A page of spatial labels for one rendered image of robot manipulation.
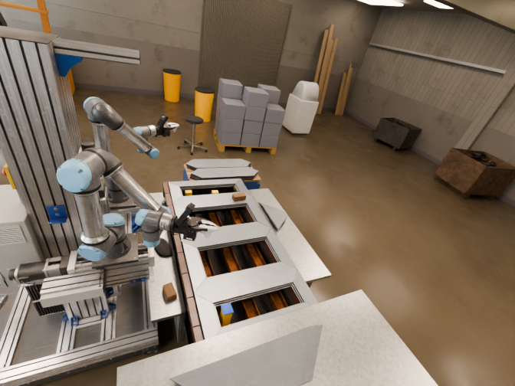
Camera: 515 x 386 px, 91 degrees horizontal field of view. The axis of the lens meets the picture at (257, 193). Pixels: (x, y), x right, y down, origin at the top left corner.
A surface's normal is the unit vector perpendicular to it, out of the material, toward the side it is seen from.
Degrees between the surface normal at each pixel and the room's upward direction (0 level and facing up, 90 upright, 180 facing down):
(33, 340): 0
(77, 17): 90
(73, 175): 82
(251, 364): 0
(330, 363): 0
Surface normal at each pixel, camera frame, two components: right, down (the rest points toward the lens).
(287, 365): 0.19, -0.81
